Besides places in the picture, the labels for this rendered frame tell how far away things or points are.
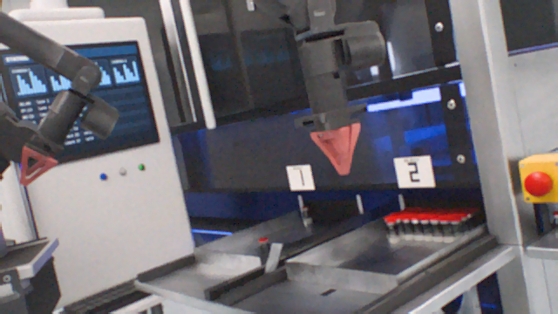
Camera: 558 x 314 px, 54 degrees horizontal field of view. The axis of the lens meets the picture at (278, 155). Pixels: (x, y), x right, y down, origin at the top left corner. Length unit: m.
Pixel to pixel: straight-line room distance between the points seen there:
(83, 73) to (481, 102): 0.77
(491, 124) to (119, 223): 1.04
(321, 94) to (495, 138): 0.34
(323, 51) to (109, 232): 0.97
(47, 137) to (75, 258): 0.47
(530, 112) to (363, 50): 0.38
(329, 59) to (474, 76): 0.30
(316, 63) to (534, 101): 0.46
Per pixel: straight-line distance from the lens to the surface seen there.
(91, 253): 1.59
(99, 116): 1.21
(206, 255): 1.28
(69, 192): 1.56
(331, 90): 0.82
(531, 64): 1.12
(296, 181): 1.36
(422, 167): 1.10
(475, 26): 1.00
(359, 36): 0.85
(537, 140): 1.11
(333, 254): 1.12
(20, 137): 1.19
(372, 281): 0.90
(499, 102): 1.00
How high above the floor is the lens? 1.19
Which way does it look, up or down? 5 degrees down
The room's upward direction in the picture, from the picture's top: 12 degrees counter-clockwise
